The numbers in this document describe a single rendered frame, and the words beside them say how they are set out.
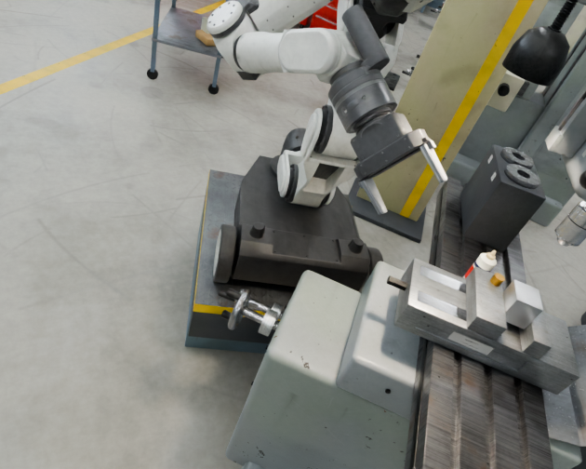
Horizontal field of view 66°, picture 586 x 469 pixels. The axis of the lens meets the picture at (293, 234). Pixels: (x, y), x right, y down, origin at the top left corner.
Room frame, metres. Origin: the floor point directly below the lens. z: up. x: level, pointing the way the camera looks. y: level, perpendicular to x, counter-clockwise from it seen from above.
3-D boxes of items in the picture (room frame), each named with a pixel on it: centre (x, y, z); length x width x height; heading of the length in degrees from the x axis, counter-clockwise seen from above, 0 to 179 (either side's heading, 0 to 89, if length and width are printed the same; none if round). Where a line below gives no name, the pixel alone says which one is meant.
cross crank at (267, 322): (0.78, 0.03, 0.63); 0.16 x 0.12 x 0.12; 85
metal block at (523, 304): (0.69, -0.46, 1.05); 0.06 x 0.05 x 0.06; 176
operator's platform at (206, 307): (1.40, 0.02, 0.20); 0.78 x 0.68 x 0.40; 17
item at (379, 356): (0.73, -0.47, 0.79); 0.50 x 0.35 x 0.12; 85
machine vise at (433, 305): (0.70, -0.43, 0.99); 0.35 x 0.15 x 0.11; 86
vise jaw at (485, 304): (0.70, -0.41, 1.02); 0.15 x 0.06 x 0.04; 176
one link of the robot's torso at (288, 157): (1.44, 0.03, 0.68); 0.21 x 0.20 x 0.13; 17
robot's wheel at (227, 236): (1.10, 0.20, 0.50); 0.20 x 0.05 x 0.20; 17
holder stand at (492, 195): (1.15, -0.50, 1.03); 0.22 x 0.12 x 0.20; 178
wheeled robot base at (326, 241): (1.41, 0.02, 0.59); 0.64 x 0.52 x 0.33; 17
